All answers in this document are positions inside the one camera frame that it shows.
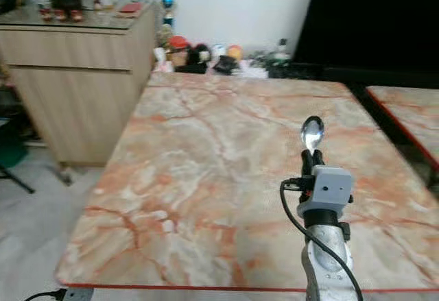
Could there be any silver metal spoon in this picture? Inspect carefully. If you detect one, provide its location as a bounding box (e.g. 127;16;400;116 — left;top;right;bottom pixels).
300;115;325;155

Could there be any green stool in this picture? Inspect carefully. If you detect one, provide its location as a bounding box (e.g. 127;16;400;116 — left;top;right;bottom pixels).
0;119;36;195

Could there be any doll with orange head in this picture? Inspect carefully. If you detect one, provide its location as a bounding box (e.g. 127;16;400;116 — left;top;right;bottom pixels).
216;44;245;76

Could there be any black plush toy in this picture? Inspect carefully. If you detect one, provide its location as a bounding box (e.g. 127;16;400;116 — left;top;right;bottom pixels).
187;43;213;74

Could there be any doll with red hat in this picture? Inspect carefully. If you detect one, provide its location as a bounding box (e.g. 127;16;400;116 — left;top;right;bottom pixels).
167;36;191;71

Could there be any light wooden cabinet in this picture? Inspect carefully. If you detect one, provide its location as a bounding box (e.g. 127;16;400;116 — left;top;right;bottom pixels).
0;0;158;169

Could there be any flat red box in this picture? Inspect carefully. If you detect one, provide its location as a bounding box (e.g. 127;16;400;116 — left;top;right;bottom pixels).
118;1;145;16

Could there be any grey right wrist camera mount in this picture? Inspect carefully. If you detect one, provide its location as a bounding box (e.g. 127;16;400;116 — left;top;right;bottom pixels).
311;165;355;213

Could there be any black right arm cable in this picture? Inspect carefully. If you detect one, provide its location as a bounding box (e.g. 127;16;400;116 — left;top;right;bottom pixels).
279;178;365;301

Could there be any black power cable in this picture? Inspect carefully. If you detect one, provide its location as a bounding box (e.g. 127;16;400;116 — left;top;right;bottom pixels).
25;289;68;301

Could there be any grey table bracket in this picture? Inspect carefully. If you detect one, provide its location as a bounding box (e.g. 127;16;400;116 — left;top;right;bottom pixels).
63;287;95;301

